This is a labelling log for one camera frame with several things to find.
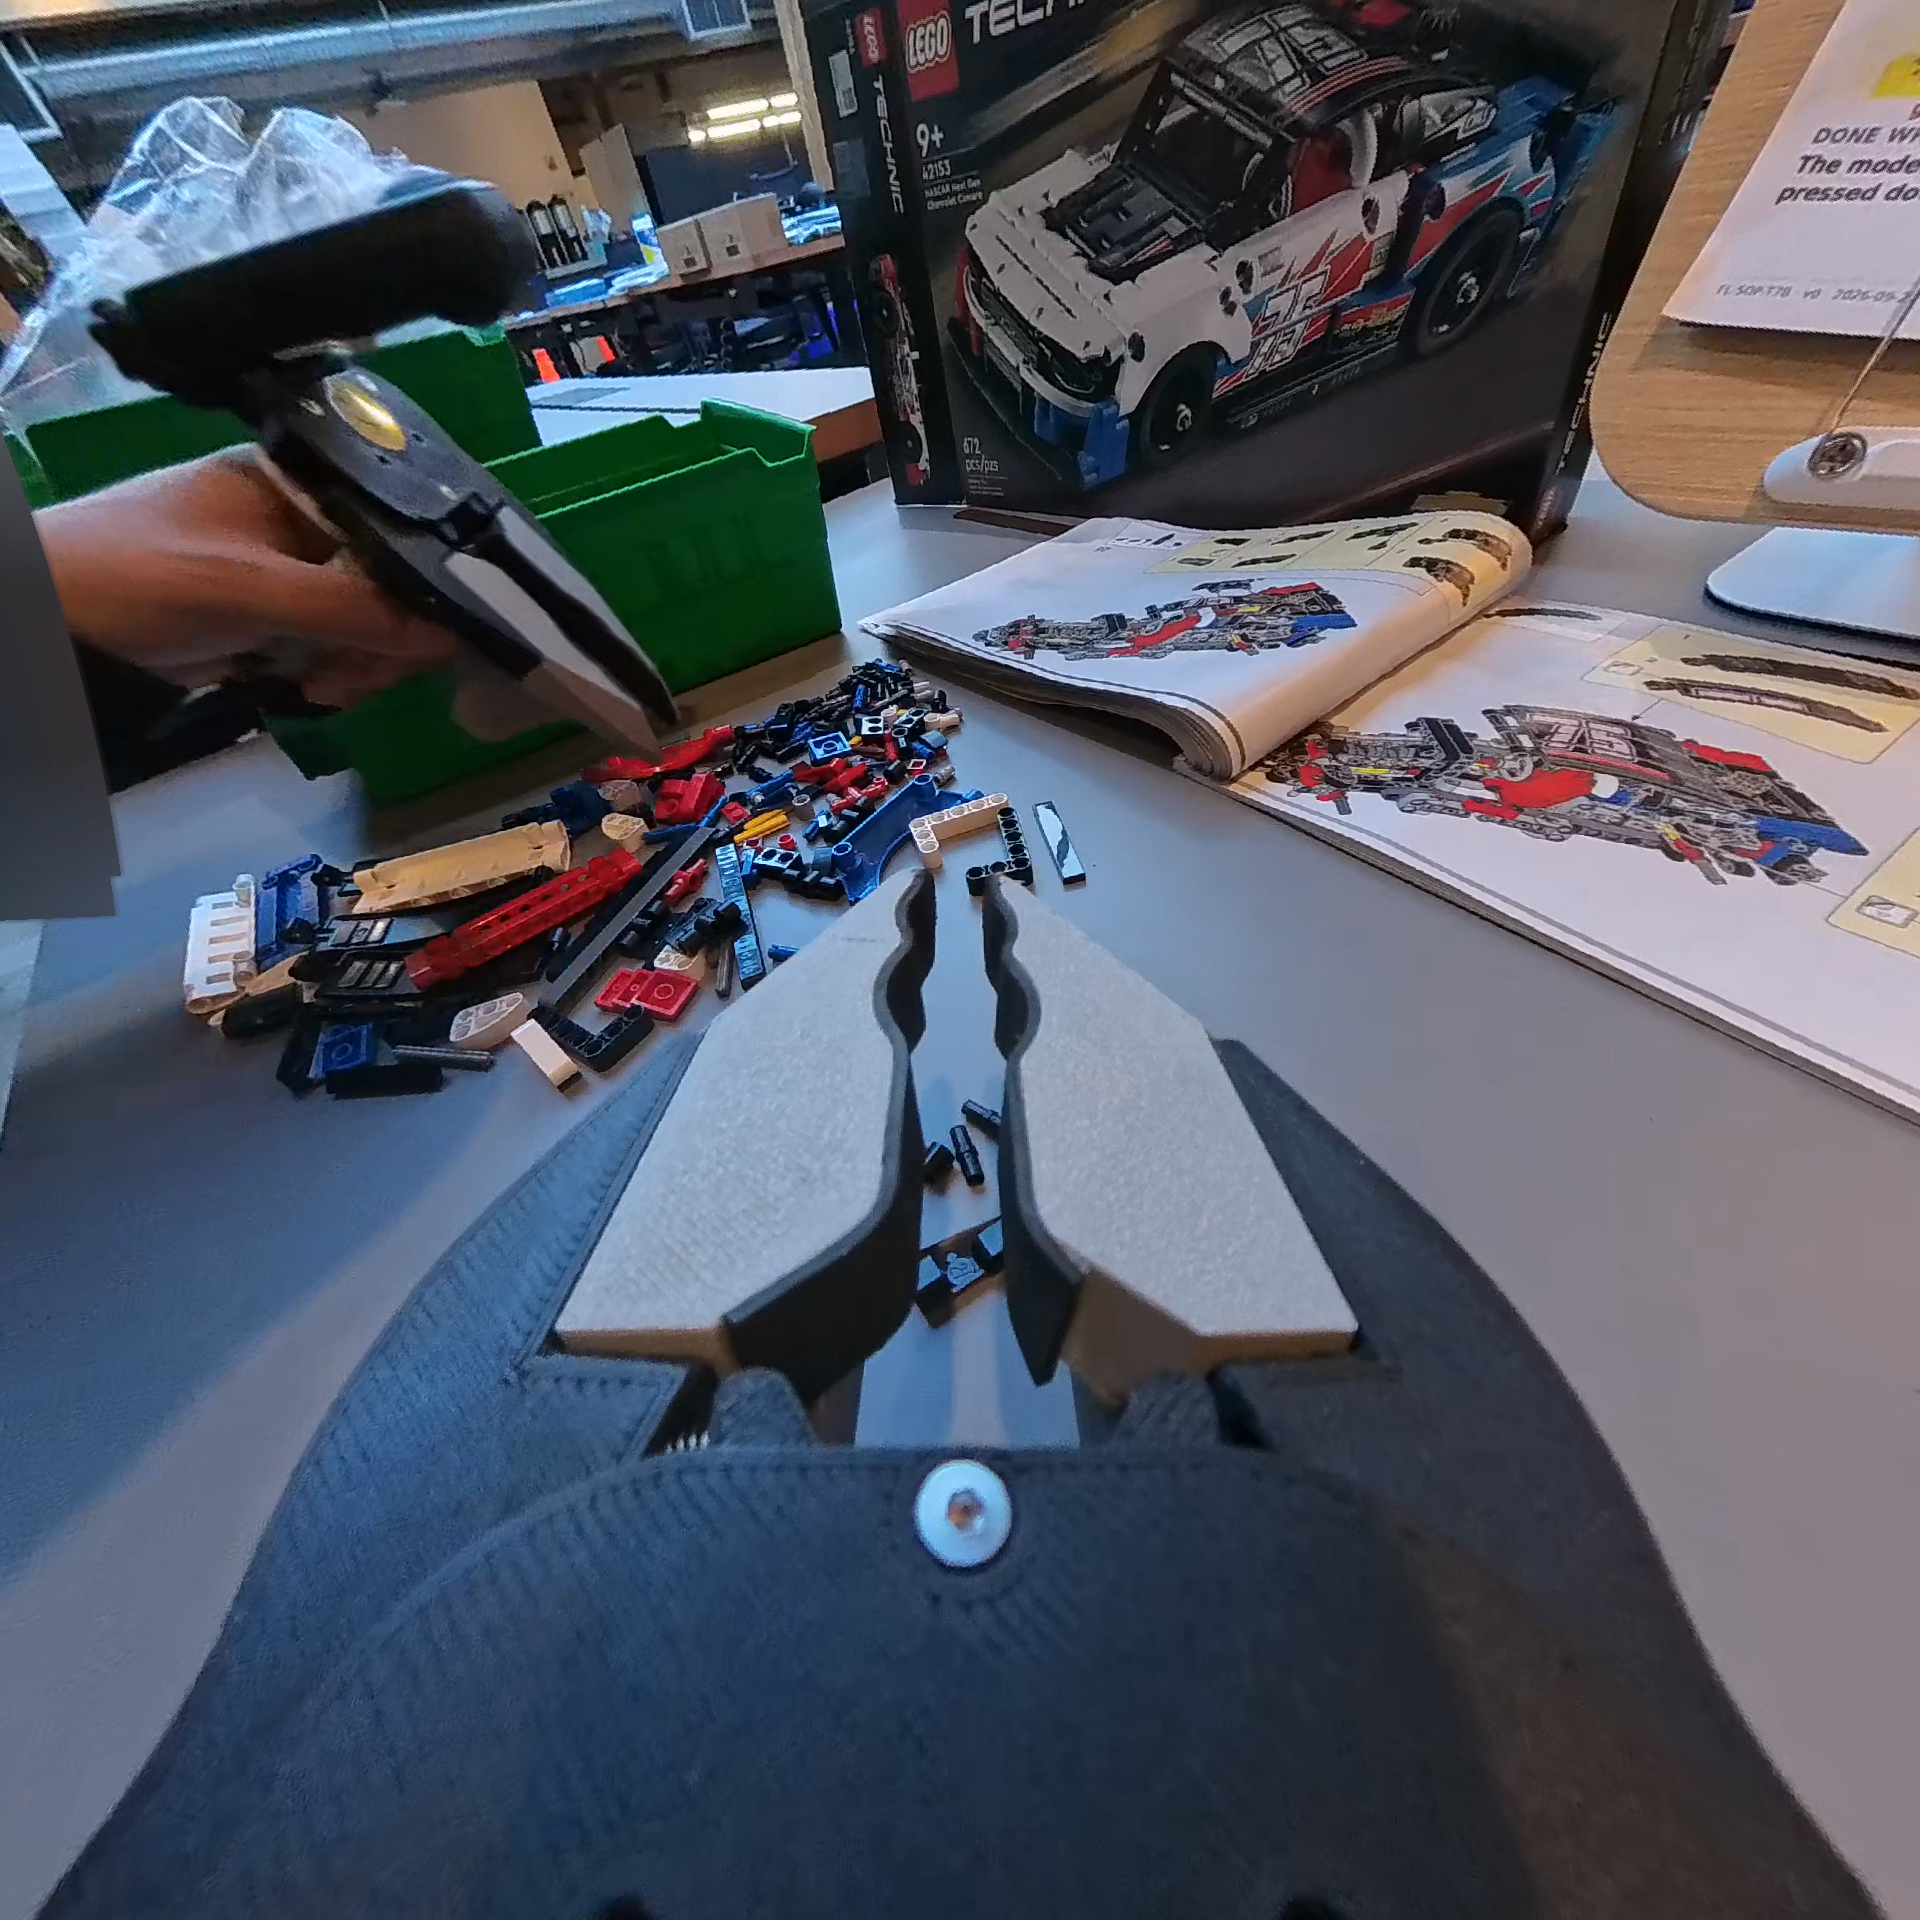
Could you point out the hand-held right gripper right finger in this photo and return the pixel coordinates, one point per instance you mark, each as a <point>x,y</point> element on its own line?
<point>1171,1185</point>

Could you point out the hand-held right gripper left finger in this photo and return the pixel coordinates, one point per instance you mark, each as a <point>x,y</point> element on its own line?
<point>750,1170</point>

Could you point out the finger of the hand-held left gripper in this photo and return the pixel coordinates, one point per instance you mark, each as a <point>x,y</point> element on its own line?
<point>517,704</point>
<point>570,629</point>

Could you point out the green plastic bin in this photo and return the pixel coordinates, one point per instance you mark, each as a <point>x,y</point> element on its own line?
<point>675,570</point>

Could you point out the pile of toy bricks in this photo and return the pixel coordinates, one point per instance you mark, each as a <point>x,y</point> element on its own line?
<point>525,915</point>

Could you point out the black connector brick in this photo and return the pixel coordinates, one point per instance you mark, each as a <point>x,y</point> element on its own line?
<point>961,1277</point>

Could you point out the person's left forearm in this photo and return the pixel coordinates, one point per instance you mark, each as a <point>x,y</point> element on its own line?
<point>165,728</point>

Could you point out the grey desk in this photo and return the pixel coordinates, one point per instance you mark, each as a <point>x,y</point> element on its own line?
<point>1501,1277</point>

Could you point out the person's left hand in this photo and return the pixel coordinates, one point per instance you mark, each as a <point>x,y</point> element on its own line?
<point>194,570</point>

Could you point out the clear plastic bag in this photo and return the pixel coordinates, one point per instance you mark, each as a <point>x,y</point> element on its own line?
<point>194,166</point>

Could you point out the white table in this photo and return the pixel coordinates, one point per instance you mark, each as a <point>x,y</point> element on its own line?
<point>721,399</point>

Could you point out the cluttered work table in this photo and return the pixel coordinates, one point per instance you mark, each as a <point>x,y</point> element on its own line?
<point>705,271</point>

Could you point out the open instruction booklet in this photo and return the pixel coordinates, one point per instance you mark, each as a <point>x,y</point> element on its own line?
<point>1501,907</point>

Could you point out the toy car set box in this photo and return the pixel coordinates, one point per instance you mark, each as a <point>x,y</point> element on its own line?
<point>1275,450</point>

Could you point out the wooden document stand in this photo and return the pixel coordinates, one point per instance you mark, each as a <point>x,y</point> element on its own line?
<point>1664,376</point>

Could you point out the printed instruction sheet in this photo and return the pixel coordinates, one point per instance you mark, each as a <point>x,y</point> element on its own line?
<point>1800,255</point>

